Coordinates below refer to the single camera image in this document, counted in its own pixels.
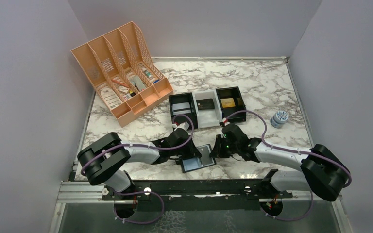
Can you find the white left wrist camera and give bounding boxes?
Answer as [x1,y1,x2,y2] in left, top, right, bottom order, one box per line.
[172,122,190,131]

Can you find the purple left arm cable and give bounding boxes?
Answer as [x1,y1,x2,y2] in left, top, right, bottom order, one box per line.
[80,114,195,177]

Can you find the black left card bin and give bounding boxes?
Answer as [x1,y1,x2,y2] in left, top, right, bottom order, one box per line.
[169,92,198,129]

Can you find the black card bin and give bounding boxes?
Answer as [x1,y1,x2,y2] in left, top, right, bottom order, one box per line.
[214,86,246,124]
[169,92,198,129]

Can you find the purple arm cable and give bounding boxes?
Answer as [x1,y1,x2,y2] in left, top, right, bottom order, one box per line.
[80,114,195,177]
[223,110,352,189]

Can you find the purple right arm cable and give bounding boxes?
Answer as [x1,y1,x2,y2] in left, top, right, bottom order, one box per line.
[223,110,352,189]

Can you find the white middle card bin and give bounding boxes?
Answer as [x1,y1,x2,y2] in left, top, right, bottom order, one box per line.
[192,89,219,129]

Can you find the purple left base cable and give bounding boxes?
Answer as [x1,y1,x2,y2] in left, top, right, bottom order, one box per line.
[111,189,165,225]

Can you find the black leather card holder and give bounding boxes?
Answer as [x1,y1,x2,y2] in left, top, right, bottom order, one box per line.
[181,158,216,173]

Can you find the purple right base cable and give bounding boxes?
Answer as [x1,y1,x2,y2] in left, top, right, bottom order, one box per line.
[259,192,314,223]

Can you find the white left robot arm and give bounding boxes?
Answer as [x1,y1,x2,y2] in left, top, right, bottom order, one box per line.
[77,128,202,200]

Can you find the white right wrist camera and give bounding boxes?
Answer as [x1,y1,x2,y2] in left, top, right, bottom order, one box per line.
[220,118,230,127]

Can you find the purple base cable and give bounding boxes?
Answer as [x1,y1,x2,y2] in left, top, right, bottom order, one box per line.
[259,192,314,223]
[111,189,165,225]

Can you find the gold credit card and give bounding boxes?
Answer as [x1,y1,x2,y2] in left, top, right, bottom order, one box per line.
[220,98,236,108]

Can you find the white patterned card stack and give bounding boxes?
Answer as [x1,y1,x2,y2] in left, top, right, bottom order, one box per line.
[100,88,122,110]

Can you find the grey flat eraser block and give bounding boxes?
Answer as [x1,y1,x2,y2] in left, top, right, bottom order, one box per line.
[132,75,146,92]

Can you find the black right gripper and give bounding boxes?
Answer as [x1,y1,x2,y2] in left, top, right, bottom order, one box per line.
[209,134,239,158]

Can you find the small blue white jar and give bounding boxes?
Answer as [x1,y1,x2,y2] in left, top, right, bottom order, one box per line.
[270,110,289,129]

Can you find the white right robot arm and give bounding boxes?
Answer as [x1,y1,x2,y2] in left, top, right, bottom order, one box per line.
[210,123,351,201]

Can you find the red pen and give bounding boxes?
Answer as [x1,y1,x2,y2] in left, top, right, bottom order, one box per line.
[111,79,130,88]

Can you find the black right card bin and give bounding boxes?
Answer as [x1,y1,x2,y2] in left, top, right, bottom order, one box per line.
[214,86,246,124]

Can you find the silver grey credit card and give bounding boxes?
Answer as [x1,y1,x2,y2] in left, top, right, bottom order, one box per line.
[172,102,191,115]

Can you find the green white battery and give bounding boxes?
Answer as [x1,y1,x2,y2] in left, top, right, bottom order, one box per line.
[143,69,154,80]

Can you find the black VIP credit card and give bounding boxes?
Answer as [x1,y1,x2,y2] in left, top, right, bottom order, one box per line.
[196,98,215,111]

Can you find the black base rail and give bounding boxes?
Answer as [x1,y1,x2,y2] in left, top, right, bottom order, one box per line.
[102,179,292,212]

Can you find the peach plastic file organizer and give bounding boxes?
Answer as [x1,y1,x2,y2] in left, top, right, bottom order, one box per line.
[71,22,174,127]

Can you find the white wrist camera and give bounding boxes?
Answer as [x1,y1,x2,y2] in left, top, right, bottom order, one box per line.
[220,118,230,127]
[172,122,190,131]

